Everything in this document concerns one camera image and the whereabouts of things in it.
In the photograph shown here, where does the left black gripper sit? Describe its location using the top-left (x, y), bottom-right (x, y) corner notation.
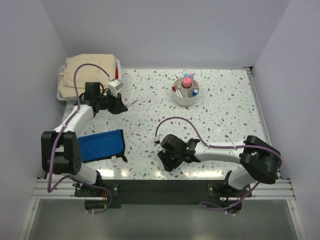
top-left (96, 90), bottom-right (128, 115)

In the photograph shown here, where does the red cap white pen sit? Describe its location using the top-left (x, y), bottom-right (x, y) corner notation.
top-left (171, 85), bottom-right (177, 93)

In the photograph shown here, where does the blue cylindrical stamp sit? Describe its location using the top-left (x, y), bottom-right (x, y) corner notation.
top-left (192, 89), bottom-right (199, 97)

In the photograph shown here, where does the pink cap clear tube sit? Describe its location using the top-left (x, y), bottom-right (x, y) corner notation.
top-left (181, 77), bottom-right (192, 89)

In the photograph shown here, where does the pink purple highlighter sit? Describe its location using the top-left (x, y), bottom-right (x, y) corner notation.
top-left (189, 73), bottom-right (194, 82)

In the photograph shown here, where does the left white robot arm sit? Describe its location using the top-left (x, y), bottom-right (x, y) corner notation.
top-left (40, 82), bottom-right (128, 196)

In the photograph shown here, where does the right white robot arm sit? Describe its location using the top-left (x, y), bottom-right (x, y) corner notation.
top-left (157, 134), bottom-right (282, 197)

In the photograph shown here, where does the blue fabric pouch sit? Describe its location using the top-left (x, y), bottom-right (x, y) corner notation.
top-left (78, 129), bottom-right (128, 163)

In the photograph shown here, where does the beige folded cloth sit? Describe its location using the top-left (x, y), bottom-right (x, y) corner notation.
top-left (58, 53), bottom-right (116, 98)

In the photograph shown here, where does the white plastic basket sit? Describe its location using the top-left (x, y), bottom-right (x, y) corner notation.
top-left (56, 59), bottom-right (122, 101)

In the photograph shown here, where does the round white divided organizer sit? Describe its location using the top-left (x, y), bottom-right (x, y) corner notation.
top-left (171, 77), bottom-right (200, 107)

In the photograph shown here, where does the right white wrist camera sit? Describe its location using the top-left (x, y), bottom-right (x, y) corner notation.
top-left (153, 136), bottom-right (161, 144)

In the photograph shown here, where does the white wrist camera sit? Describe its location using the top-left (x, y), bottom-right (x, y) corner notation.
top-left (153, 136), bottom-right (161, 144)
top-left (107, 79), bottom-right (124, 96)

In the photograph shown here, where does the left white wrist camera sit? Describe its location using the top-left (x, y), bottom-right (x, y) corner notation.
top-left (107, 79), bottom-right (124, 96)

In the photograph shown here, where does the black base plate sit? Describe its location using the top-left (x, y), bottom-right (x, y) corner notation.
top-left (72, 180), bottom-right (251, 210)

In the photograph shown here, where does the aluminium frame rail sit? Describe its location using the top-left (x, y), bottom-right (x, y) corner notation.
top-left (31, 179), bottom-right (295, 201)

